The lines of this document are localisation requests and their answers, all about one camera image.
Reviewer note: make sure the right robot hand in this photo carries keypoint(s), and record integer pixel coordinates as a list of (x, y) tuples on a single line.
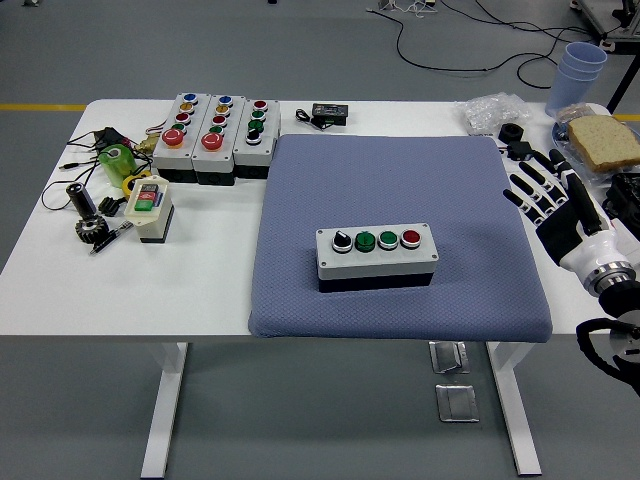
[(565, 230)]

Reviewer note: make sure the grey four-button control box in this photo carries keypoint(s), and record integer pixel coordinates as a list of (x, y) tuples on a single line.
[(370, 265), (250, 152)]

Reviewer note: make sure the grey five-button control box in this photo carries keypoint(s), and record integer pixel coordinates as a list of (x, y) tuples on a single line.
[(165, 155), (215, 157)]

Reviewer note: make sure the black device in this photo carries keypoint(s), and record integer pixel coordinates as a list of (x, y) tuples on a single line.
[(625, 195)]

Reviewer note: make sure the blue plate with plastic wrap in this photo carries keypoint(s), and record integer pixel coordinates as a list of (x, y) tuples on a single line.
[(562, 137)]

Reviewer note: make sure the black servo motor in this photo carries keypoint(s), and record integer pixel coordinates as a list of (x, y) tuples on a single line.
[(520, 149)]

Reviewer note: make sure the clear plastic bag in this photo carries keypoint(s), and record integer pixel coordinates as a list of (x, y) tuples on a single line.
[(487, 112)]

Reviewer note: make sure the stacked blue plastic cups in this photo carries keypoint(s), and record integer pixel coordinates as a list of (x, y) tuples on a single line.
[(570, 85)]

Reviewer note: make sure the black slanted pole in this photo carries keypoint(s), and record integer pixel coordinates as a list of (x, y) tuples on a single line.
[(622, 82)]

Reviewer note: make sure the metal floor outlet plate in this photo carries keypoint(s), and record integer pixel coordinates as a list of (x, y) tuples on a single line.
[(457, 402), (450, 357)]

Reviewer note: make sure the white table leg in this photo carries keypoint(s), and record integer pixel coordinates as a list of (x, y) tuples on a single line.
[(515, 410), (165, 410)]

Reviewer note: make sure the blue-grey padded mat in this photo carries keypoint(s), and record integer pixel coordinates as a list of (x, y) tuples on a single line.
[(350, 190)]

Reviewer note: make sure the black digital display module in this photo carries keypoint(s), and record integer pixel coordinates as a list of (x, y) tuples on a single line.
[(330, 111)]

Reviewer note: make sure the brass fitting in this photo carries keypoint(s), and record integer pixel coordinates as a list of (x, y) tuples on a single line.
[(147, 145)]

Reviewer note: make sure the yellow tape roll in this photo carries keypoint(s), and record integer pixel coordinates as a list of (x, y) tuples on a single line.
[(127, 186)]

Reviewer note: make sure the green tape roll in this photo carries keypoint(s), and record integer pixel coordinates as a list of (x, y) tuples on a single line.
[(120, 172)]

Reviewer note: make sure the black pen probe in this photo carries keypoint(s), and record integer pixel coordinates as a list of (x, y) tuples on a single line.
[(107, 242)]

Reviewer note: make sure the black power adapter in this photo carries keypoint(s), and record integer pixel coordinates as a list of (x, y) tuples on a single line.
[(110, 136)]

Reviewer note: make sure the black gear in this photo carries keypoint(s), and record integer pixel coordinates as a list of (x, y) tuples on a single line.
[(92, 230)]

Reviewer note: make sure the black metal cylinder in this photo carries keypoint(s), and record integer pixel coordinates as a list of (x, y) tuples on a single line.
[(82, 200)]

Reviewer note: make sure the metal frame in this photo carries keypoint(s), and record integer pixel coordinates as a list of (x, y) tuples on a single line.
[(595, 17)]

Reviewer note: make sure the cream red-green switch box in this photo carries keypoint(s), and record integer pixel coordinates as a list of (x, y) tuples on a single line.
[(150, 225)]

